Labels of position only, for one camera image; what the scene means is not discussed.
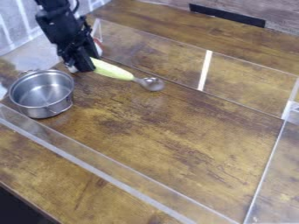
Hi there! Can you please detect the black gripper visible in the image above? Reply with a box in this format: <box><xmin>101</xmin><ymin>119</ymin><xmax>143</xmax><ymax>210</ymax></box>
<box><xmin>34</xmin><ymin>0</ymin><xmax>101</xmax><ymax>72</ymax></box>

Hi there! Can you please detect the green handled metal spoon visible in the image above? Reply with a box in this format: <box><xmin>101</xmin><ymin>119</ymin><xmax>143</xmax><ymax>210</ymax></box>
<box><xmin>91</xmin><ymin>58</ymin><xmax>165</xmax><ymax>92</ymax></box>

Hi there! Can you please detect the white toy mushroom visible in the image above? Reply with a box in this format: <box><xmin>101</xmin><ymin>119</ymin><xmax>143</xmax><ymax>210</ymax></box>
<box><xmin>66</xmin><ymin>38</ymin><xmax>103</xmax><ymax>74</ymax></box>

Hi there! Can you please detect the clear acrylic stand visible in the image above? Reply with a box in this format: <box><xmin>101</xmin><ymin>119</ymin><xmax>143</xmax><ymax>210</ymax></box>
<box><xmin>75</xmin><ymin>17</ymin><xmax>103</xmax><ymax>46</ymax></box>

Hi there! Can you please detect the small steel pot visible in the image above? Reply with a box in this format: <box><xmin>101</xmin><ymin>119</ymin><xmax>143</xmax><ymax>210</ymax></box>
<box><xmin>9</xmin><ymin>69</ymin><xmax>75</xmax><ymax>119</ymax></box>

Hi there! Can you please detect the black bar on table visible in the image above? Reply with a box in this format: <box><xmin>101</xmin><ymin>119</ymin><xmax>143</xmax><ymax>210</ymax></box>
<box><xmin>190</xmin><ymin>3</ymin><xmax>268</xmax><ymax>28</ymax></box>

